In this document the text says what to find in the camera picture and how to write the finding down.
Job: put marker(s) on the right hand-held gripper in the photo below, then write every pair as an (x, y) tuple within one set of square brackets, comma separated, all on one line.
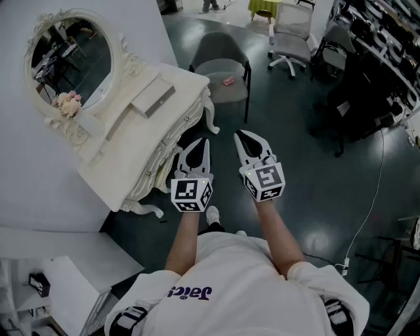
[(265, 180)]

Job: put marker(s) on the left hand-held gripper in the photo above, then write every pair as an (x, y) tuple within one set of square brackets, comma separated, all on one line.
[(190, 195)]

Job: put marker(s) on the white ornate dressing table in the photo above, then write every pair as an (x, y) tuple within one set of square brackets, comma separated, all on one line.
[(138, 157)]

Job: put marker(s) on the person's left forearm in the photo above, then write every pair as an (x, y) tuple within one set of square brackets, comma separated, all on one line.
[(183, 239)]

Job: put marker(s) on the person's right forearm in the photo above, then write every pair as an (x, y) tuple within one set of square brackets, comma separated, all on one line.
[(279, 239)]

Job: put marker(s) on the white sneaker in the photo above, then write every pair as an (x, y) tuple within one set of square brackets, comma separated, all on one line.
[(212, 215), (241, 233)]

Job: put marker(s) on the person's black trousers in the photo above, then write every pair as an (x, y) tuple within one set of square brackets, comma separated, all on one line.
[(211, 228)]

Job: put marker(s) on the small pink packet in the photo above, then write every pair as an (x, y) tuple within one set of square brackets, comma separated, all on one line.
[(228, 81)]

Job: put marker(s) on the grey upholstered chair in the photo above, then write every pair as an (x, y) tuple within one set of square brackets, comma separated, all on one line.
[(216, 49)]

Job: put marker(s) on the white swivel office chair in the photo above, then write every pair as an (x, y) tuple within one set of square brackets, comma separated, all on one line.
[(290, 49)]

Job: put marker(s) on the white ribbed vase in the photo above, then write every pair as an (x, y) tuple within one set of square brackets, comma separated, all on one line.
[(88, 123)]

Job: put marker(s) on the black chair with bag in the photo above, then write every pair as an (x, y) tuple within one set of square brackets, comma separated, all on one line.
[(361, 98)]

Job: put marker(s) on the pink flower bouquet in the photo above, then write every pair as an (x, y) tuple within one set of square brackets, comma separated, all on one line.
[(69, 105)]

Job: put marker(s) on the grey office chair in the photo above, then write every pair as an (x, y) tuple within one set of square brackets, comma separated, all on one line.
[(338, 39)]

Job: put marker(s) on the person's white t-shirt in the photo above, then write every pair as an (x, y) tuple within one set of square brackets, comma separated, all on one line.
[(246, 295)]

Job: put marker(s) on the yellow cloth covered table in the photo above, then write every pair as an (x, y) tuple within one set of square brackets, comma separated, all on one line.
[(262, 5)]

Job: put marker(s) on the oval cream framed mirror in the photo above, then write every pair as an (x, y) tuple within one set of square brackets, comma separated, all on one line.
[(82, 65)]

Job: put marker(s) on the white power strip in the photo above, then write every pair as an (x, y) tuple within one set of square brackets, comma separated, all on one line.
[(344, 267)]

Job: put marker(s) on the rack of black devices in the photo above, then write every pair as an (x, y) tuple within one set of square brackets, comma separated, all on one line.
[(387, 36)]

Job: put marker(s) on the white cabinet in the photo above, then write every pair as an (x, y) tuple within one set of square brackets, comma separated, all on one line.
[(72, 288)]

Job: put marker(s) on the small black box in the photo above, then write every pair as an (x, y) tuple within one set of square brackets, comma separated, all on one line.
[(39, 285)]

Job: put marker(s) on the black metal frame stand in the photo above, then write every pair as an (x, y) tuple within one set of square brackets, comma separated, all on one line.
[(398, 249)]

